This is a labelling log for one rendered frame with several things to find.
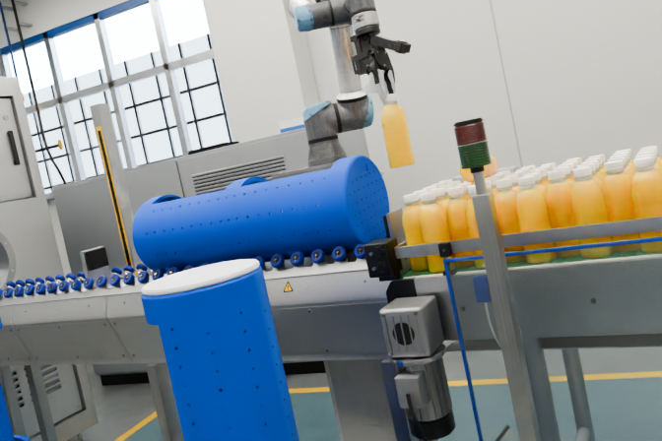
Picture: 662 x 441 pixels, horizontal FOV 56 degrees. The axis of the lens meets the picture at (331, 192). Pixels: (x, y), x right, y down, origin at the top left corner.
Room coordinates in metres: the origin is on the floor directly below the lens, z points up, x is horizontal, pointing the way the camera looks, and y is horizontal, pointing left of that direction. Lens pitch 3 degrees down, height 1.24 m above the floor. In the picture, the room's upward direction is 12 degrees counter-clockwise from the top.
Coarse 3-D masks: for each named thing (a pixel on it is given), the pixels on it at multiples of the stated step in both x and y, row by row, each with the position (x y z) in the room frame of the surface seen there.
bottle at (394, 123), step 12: (384, 108) 1.72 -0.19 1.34; (396, 108) 1.71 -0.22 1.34; (384, 120) 1.71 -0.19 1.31; (396, 120) 1.70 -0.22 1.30; (384, 132) 1.72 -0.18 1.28; (396, 132) 1.70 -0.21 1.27; (408, 132) 1.72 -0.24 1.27; (396, 144) 1.70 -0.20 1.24; (408, 144) 1.71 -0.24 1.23; (396, 156) 1.70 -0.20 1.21; (408, 156) 1.70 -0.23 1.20
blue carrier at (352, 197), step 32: (352, 160) 1.81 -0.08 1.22; (224, 192) 2.01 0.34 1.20; (256, 192) 1.92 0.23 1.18; (288, 192) 1.85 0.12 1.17; (320, 192) 1.78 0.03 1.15; (352, 192) 1.77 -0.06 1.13; (384, 192) 1.95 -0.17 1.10; (160, 224) 2.10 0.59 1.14; (192, 224) 2.02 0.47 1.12; (224, 224) 1.95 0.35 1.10; (256, 224) 1.89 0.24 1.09; (288, 224) 1.83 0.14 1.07; (320, 224) 1.78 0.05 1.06; (352, 224) 1.74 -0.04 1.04; (160, 256) 2.13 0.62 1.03; (192, 256) 2.06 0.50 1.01; (224, 256) 2.01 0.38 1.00; (256, 256) 1.97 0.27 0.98; (288, 256) 1.93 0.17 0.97
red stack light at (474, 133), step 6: (462, 126) 1.29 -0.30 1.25; (468, 126) 1.28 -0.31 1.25; (474, 126) 1.28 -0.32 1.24; (480, 126) 1.28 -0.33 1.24; (456, 132) 1.30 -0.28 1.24; (462, 132) 1.29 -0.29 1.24; (468, 132) 1.28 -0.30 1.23; (474, 132) 1.28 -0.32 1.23; (480, 132) 1.28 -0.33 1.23; (456, 138) 1.31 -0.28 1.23; (462, 138) 1.29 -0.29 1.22; (468, 138) 1.28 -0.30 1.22; (474, 138) 1.28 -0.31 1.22; (480, 138) 1.28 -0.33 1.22; (486, 138) 1.29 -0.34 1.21; (462, 144) 1.29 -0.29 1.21; (468, 144) 1.28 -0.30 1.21
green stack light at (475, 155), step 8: (472, 144) 1.28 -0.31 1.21; (480, 144) 1.28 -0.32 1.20; (464, 152) 1.29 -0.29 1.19; (472, 152) 1.28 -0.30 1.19; (480, 152) 1.28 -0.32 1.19; (488, 152) 1.29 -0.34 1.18; (464, 160) 1.29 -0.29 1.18; (472, 160) 1.28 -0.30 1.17; (480, 160) 1.28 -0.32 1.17; (488, 160) 1.29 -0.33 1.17; (464, 168) 1.30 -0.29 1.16
